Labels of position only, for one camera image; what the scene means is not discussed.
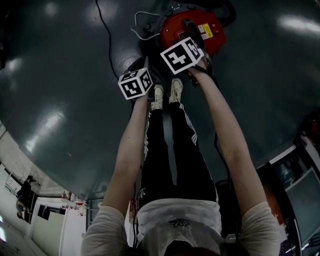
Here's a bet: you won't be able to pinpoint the person's white shoe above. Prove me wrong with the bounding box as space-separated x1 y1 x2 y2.
168 77 184 105
149 84 165 111

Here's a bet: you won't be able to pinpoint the black striped trousers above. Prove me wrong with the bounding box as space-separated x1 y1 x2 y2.
138 101 220 204

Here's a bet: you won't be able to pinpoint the red canister vacuum cleaner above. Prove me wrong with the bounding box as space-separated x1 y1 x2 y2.
131 0 228 58

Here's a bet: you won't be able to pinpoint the person's right forearm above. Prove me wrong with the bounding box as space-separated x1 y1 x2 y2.
187 66 270 216

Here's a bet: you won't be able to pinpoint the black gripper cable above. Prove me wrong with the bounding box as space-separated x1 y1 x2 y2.
132 163 142 251

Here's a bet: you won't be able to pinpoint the black vacuum hose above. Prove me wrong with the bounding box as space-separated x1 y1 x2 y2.
216 0 237 29

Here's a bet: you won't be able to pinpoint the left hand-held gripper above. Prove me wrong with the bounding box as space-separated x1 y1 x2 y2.
117 56 161 101

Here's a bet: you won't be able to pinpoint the red appliance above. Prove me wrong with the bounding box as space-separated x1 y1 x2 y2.
301 108 320 142

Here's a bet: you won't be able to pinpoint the white t-shirt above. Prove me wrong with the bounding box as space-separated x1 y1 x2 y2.
80 198 289 256

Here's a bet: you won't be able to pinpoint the black floor cable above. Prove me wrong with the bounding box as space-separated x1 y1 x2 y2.
95 0 120 79

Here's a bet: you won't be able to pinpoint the white cable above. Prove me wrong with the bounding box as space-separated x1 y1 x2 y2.
130 10 161 41

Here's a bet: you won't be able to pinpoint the person's left forearm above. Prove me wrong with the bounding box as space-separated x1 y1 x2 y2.
101 95 154 213

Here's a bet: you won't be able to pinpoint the person's right white shoe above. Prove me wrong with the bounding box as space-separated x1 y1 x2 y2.
168 77 184 105

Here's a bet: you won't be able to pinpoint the black-framed glass partition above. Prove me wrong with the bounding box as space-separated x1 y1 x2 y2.
256 134 320 256

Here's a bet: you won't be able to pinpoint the white storage cabinet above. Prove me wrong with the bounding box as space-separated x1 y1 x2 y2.
31 196 88 252

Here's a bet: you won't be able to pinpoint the person's left white shoe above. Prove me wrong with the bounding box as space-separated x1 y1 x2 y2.
149 84 165 111

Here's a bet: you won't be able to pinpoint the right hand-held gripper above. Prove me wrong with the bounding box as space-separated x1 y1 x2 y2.
159 36 214 89

